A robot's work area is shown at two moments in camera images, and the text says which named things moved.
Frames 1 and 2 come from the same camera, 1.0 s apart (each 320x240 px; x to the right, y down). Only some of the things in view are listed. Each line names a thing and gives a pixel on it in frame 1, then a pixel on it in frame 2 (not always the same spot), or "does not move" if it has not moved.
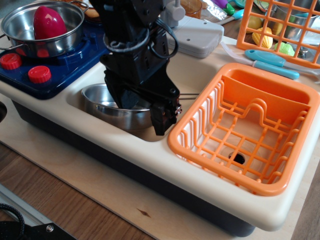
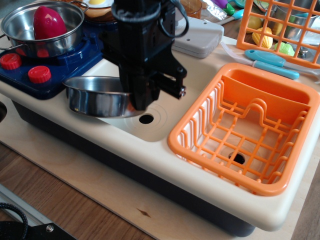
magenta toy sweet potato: [47, 23] does not move
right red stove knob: [39, 74] does not move
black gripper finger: [125, 97] -> [141, 88]
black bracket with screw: [48, 231] does not move
